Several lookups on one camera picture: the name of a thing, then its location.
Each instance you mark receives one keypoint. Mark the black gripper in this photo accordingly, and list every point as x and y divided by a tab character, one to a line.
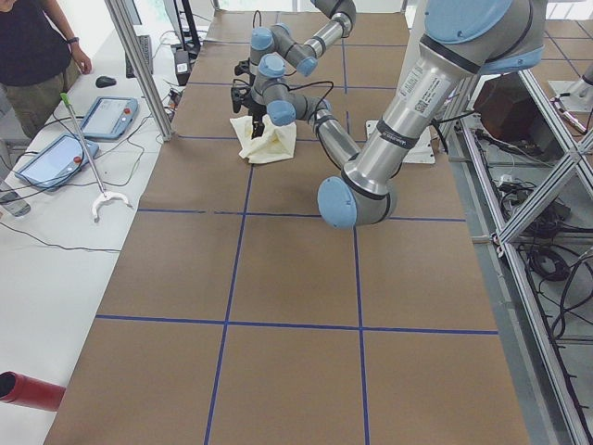
257	112

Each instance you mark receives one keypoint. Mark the cream long-sleeve cat shirt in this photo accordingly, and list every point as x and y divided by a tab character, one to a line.
276	143

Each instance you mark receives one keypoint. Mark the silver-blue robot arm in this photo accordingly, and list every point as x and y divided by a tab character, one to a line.
303	57
460	39

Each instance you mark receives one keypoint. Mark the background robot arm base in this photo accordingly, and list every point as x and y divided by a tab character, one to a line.
573	96

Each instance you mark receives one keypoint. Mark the black box with label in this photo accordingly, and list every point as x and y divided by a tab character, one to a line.
182	66

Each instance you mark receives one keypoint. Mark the far blue teach pendant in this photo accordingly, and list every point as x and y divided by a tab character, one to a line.
109	117

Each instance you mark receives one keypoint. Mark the blue teach pendant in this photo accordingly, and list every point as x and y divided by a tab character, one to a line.
109	117
54	165

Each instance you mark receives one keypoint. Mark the black computer mouse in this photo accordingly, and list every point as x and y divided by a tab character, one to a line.
105	81

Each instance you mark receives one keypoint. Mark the reacher grabber stick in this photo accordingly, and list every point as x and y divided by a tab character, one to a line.
104	196

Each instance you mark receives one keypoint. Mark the near blue teach pendant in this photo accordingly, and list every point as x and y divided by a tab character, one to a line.
54	165

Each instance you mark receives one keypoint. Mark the person in dark shirt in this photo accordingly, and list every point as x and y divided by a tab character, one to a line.
41	58

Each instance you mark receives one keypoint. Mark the red cylinder bottle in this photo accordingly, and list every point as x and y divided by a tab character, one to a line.
26	391

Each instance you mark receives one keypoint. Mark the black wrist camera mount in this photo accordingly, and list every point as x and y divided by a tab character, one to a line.
242	67
240	96

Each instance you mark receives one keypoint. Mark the aluminium frame post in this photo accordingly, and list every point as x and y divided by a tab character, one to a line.
125	30

